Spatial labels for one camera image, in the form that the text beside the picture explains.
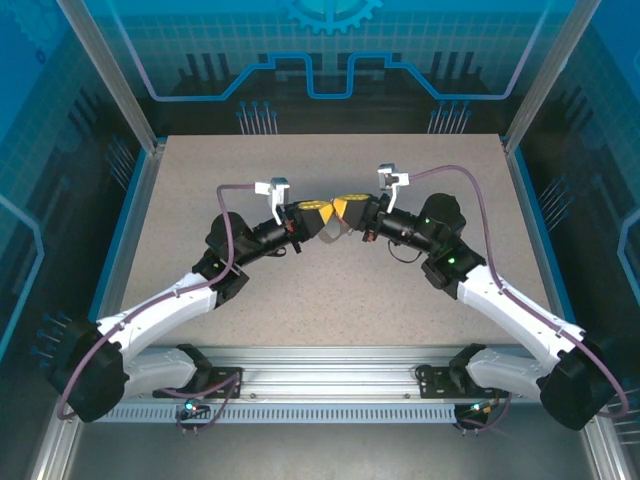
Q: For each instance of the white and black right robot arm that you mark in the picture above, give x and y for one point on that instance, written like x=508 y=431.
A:
x=515 y=310

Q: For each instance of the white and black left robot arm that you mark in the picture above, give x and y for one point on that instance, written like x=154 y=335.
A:
x=160 y=310

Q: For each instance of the small board with green LED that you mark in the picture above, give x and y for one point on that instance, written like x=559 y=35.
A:
x=482 y=407
x=192 y=406

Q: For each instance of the grey metal bottom shelf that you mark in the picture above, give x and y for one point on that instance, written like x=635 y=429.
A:
x=325 y=450

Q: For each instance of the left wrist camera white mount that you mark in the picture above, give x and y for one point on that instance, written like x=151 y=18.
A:
x=277 y=187

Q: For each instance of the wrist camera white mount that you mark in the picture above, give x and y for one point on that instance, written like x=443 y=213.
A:
x=387 y=175
x=277 y=187

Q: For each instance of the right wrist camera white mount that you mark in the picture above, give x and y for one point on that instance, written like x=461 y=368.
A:
x=387 y=175

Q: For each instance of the blue edged aluminium side rail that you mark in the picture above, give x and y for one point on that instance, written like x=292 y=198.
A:
x=131 y=225
x=535 y=225

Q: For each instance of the aluminium front mounting rail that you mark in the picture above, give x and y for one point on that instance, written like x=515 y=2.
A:
x=325 y=372

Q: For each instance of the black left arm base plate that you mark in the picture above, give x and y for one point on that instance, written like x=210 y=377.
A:
x=225 y=380

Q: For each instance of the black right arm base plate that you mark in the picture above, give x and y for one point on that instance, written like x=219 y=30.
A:
x=435 y=382

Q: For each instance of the aluminium right corner post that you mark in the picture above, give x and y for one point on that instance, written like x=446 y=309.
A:
x=550 y=75

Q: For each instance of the aluminium corner post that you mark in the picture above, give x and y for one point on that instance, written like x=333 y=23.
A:
x=115 y=75
x=550 y=75

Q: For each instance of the aluminium left corner post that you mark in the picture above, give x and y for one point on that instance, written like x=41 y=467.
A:
x=115 y=75

